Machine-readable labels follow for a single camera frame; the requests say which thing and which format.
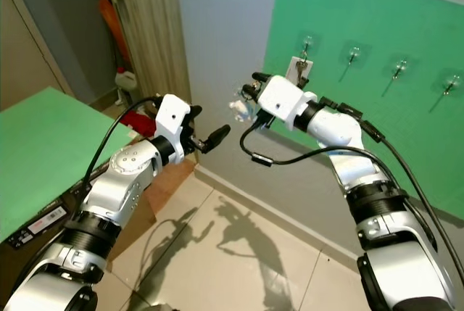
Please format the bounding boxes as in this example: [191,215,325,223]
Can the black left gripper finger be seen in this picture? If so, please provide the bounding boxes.
[206,125,231,154]

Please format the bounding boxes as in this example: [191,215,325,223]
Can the keys with white charm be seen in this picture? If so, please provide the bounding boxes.
[228,86,252,123]

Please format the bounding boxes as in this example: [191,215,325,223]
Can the red cloth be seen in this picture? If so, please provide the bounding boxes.
[121,110,157,138]

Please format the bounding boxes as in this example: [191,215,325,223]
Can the brown cardboard box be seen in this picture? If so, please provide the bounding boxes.
[0,153,198,306]

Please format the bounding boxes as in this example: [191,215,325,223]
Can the white bottle with red cap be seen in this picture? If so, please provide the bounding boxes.
[114,67,140,94]

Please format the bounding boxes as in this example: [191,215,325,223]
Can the green table cover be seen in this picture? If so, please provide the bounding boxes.
[0,86,140,244]

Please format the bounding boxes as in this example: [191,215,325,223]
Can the orange plastic object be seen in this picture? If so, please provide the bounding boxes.
[98,0,133,65]

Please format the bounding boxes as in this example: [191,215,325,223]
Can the white box label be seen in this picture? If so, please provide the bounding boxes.
[28,205,71,237]

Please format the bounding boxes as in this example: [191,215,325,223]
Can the grey door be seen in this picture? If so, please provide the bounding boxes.
[0,0,71,110]

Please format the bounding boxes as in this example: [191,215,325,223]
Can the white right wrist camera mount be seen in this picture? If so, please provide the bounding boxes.
[257,74,318,130]

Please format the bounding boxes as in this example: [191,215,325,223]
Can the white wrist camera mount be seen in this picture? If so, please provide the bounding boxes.
[257,74,318,130]
[157,94,194,145]

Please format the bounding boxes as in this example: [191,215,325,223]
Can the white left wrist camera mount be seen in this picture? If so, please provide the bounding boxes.
[157,94,194,145]

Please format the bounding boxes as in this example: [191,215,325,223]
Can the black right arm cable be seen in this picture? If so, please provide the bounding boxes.
[239,117,372,168]

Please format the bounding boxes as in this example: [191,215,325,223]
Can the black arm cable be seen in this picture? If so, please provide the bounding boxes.
[239,117,372,168]
[74,95,162,219]

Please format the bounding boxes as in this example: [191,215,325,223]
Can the clear adhesive wall hook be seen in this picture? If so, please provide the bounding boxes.
[297,32,320,59]
[429,72,464,115]
[381,57,411,99]
[338,44,368,84]

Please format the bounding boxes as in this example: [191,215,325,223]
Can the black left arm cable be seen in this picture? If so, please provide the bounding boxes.
[74,95,162,219]

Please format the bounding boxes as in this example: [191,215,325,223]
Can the green wall sheet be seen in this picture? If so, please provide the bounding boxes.
[262,0,464,222]

